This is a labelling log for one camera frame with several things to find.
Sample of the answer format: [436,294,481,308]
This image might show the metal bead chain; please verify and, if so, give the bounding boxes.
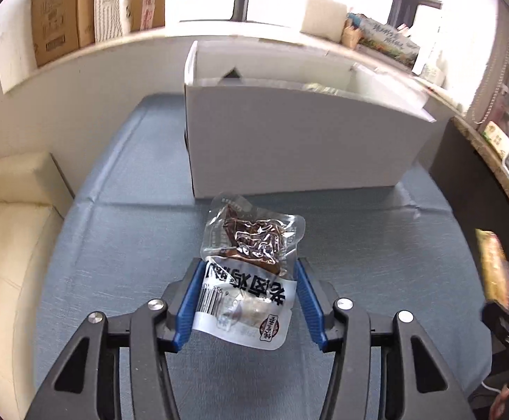
[469,22,507,125]

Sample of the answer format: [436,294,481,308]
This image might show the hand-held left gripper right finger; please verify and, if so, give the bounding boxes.
[295,257,474,420]

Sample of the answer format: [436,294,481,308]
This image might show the brown cardboard box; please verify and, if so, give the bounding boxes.
[30,0,80,68]
[76,0,98,49]

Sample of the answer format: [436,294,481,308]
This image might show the small green yellow box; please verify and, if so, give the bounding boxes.
[482,121,509,160]

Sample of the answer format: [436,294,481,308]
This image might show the clear braised meat packet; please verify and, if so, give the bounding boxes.
[192,192,306,351]

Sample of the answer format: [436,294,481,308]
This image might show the white cardboard box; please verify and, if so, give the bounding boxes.
[183,40,437,199]

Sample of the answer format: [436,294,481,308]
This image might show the blue tablecloth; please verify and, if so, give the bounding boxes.
[36,93,494,420]

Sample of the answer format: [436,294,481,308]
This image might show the person's right hand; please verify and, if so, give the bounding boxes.
[490,386,509,420]

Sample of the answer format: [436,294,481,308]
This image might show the brown paper bundle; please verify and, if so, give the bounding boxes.
[341,12,362,48]

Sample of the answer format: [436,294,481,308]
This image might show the white cable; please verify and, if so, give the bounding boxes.
[468,380,501,403]

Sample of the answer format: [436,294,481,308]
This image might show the white foam block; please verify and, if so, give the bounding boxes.
[300,0,350,42]

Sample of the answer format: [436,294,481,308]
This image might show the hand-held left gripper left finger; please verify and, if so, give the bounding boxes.
[26,257,205,420]

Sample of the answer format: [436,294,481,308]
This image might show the cream sofa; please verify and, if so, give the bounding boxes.
[0,152,75,407]

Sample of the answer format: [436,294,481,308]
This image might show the yellow snack packet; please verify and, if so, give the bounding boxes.
[475,229,509,311]

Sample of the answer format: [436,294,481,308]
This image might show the open labelled cardboard box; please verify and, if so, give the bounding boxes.
[126,0,181,32]

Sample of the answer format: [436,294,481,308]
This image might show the long printed gift box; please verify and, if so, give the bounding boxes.
[355,15,419,68]

